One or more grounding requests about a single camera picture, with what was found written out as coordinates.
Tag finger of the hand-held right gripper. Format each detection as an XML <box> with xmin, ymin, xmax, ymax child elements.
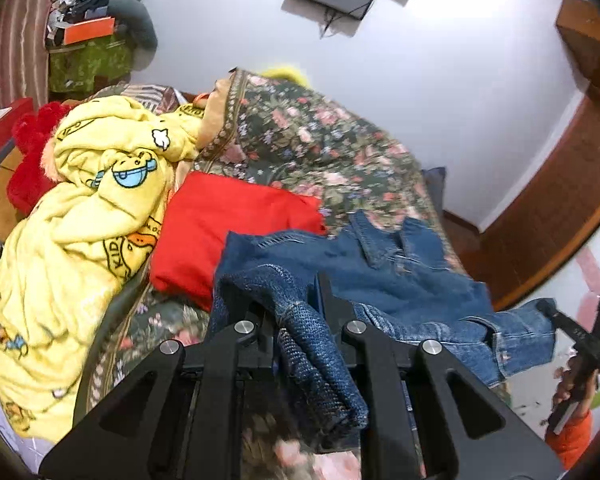
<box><xmin>536</xmin><ymin>299</ymin><xmax>600</xmax><ymax>361</ymax></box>

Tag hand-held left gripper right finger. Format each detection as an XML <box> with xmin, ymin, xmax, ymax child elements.
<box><xmin>316</xmin><ymin>272</ymin><xmax>566</xmax><ymax>480</ymax></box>

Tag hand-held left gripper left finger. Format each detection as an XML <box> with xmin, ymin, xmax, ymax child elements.
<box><xmin>39</xmin><ymin>305</ymin><xmax>282</xmax><ymax>480</ymax></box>

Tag blue denim jacket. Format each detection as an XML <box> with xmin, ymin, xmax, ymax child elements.
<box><xmin>210</xmin><ymin>210</ymin><xmax>558</xmax><ymax>453</ymax></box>

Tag person's orange-sleeved right forearm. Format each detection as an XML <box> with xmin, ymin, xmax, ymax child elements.
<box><xmin>545</xmin><ymin>407</ymin><xmax>594</xmax><ymax>471</ymax></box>

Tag person's right hand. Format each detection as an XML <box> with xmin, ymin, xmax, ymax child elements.
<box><xmin>552</xmin><ymin>354</ymin><xmax>598</xmax><ymax>413</ymax></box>

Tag red folded cloth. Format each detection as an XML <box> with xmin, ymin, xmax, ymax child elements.
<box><xmin>149</xmin><ymin>170</ymin><xmax>328</xmax><ymax>312</ymax></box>

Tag dark grey bag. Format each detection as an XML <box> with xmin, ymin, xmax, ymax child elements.
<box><xmin>422</xmin><ymin>167</ymin><xmax>448</xmax><ymax>211</ymax></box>

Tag dark floral bedspread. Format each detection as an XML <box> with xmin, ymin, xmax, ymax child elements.
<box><xmin>75</xmin><ymin>67</ymin><xmax>511</xmax><ymax>480</ymax></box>

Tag yellow cartoon blanket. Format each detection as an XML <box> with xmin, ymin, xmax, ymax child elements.
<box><xmin>0</xmin><ymin>97</ymin><xmax>216</xmax><ymax>445</ymax></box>

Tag yellow plush toy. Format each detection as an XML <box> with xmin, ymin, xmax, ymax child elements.
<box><xmin>257</xmin><ymin>62</ymin><xmax>306</xmax><ymax>83</ymax></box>

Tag red plush toy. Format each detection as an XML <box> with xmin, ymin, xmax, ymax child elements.
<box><xmin>6</xmin><ymin>101</ymin><xmax>73</xmax><ymax>216</ymax></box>

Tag wooden overhead cabinets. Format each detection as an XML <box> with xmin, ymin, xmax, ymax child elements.
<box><xmin>555</xmin><ymin>0</ymin><xmax>600</xmax><ymax>103</ymax></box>

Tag green patterned cloth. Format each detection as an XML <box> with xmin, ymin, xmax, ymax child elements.
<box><xmin>47</xmin><ymin>42</ymin><xmax>136</xmax><ymax>93</ymax></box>

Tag red and white box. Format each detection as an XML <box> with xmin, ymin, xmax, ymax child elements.
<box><xmin>0</xmin><ymin>97</ymin><xmax>35</xmax><ymax>158</ymax></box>

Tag grey neck pillow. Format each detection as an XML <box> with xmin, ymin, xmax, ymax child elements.
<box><xmin>107</xmin><ymin>0</ymin><xmax>159</xmax><ymax>71</ymax></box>

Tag orange box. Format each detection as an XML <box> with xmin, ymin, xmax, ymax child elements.
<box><xmin>62</xmin><ymin>16</ymin><xmax>117</xmax><ymax>46</ymax></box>

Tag striped brown curtain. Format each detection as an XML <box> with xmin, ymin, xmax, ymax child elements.
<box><xmin>0</xmin><ymin>0</ymin><xmax>81</xmax><ymax>111</ymax></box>

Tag black monitor cable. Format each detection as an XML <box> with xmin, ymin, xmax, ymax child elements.
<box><xmin>320</xmin><ymin>7</ymin><xmax>347</xmax><ymax>39</ymax></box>

